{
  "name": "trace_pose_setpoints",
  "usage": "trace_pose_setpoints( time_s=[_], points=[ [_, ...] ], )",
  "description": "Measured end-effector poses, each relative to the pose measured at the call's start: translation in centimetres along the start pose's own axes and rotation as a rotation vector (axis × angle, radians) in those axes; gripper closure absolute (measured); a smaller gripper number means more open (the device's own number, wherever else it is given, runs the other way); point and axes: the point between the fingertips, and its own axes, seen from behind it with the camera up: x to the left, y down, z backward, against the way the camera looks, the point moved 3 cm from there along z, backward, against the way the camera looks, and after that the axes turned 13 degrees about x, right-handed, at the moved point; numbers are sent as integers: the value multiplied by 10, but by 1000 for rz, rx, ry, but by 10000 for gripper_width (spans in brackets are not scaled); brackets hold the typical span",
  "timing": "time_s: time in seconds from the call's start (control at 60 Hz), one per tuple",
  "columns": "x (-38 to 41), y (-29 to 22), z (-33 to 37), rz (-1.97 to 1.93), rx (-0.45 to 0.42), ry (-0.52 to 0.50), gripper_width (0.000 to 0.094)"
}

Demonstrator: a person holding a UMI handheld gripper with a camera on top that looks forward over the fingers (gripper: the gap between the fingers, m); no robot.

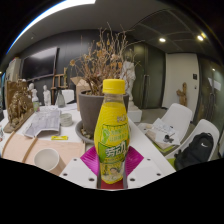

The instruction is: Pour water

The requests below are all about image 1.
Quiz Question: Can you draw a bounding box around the light wooden drawing board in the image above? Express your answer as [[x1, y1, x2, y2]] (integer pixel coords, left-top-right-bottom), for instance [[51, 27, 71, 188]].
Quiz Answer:
[[21, 135, 87, 167], [1, 131, 36, 164]]

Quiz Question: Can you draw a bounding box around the black wall screen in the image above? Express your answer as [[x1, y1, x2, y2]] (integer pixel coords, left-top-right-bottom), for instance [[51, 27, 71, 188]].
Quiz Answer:
[[20, 46, 59, 81]]

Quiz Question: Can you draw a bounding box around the cardboard box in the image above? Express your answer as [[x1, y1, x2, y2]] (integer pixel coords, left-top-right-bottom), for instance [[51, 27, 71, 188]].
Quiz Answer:
[[70, 76, 93, 112]]

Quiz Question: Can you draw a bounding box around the grey pot with dried plant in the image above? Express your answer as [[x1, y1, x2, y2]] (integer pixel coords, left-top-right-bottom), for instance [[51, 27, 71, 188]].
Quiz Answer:
[[69, 23, 144, 138]]

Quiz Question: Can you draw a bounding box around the clear spray bottle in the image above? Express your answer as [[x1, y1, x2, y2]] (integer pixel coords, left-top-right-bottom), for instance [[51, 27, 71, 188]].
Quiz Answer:
[[54, 87, 67, 109]]

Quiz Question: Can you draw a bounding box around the long ceiling strip light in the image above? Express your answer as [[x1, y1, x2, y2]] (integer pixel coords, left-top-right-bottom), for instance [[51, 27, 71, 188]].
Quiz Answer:
[[6, 0, 98, 54]]

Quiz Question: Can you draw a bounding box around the white box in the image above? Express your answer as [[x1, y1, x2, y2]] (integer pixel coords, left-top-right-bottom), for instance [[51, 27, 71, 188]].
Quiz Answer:
[[127, 100, 143, 124]]

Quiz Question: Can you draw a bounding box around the wooden easel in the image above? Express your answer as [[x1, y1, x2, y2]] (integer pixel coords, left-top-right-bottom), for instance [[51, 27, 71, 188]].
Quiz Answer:
[[50, 67, 69, 96]]

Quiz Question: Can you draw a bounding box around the golden relief sculpture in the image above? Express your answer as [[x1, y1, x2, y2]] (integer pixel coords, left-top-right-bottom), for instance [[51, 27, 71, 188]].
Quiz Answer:
[[3, 79, 36, 134]]

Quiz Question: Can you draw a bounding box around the flat round red coaster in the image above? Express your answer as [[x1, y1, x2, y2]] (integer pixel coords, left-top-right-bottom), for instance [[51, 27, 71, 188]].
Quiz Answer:
[[99, 179, 126, 191]]

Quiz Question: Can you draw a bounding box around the yellow drink bottle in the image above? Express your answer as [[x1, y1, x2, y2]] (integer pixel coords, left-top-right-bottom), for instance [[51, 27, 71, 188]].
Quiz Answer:
[[93, 78, 131, 185]]

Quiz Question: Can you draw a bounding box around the open magazine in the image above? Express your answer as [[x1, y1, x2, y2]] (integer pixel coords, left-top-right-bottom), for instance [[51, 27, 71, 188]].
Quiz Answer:
[[23, 109, 63, 139]]

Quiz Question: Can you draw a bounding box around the white display board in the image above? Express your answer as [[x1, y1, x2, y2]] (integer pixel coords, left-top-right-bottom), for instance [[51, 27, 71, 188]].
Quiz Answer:
[[3, 57, 22, 84]]

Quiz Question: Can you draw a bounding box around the black backpack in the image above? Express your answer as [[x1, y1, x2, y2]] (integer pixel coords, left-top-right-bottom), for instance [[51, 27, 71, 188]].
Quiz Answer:
[[173, 132, 215, 172]]

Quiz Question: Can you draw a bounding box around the white mug with brown handle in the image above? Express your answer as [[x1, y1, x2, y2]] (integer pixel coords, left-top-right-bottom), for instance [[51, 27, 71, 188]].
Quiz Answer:
[[33, 147, 67, 177]]

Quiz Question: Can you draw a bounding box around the wooden figure statue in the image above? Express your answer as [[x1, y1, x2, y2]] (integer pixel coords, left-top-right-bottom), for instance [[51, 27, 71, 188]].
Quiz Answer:
[[175, 82, 189, 108]]

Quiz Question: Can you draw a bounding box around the tall white statue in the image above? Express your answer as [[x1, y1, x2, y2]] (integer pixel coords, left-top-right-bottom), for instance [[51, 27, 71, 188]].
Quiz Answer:
[[119, 59, 138, 103]]

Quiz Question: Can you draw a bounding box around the yellow marker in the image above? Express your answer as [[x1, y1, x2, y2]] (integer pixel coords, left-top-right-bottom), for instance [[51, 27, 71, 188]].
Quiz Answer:
[[50, 135, 69, 141]]

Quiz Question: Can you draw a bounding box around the white plastic chair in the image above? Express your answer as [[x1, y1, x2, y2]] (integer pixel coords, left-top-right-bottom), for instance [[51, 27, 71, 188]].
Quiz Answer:
[[166, 118, 221, 171], [62, 89, 75, 104], [159, 102, 193, 141]]

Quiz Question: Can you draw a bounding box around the stack of papers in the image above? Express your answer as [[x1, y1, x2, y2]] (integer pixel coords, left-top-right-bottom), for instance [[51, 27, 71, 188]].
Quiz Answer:
[[138, 118, 181, 151]]

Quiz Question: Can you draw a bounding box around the grey plant saucer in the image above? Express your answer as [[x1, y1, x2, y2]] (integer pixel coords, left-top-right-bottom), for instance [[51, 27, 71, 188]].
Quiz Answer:
[[74, 119, 98, 145]]

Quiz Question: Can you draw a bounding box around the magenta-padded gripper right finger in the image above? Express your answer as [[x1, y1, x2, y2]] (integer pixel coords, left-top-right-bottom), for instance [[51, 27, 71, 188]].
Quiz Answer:
[[123, 145, 177, 190]]

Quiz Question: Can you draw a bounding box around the small white dish stack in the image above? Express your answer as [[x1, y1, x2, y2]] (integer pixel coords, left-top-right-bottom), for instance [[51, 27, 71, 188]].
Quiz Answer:
[[59, 112, 74, 128]]

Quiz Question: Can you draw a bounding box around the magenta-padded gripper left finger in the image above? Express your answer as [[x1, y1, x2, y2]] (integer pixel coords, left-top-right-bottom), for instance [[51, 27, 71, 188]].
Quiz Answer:
[[59, 145, 102, 190]]

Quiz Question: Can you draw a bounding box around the white plaster bust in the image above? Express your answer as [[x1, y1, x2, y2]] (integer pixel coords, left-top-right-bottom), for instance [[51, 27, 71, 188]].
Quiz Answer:
[[28, 82, 40, 103], [42, 84, 53, 107]]

